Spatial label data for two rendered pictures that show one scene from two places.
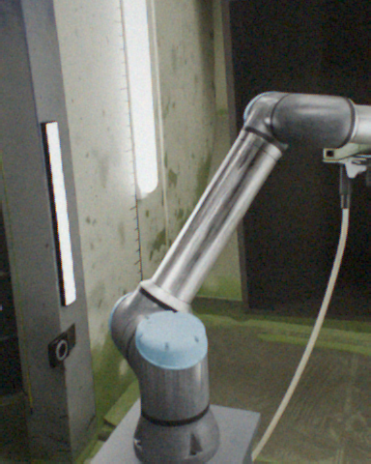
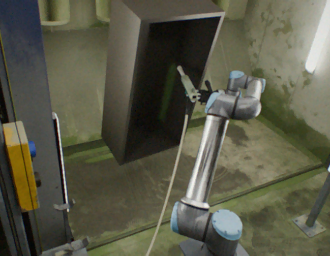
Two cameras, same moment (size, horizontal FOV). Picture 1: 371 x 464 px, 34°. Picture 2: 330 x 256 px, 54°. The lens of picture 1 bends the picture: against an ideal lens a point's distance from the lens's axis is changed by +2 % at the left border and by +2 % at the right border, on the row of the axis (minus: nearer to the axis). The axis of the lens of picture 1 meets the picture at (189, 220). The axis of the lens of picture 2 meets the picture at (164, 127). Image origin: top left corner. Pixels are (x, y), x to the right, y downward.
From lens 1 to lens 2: 148 cm
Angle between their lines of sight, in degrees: 49
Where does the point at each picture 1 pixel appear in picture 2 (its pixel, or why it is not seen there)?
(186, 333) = (236, 220)
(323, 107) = (255, 106)
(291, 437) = (148, 207)
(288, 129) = (243, 117)
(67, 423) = not seen: outside the picture
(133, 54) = not seen: hidden behind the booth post
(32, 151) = (48, 137)
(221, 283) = not seen: hidden behind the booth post
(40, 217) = (52, 173)
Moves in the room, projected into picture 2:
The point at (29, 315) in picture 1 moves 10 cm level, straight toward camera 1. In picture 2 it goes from (42, 227) to (57, 234)
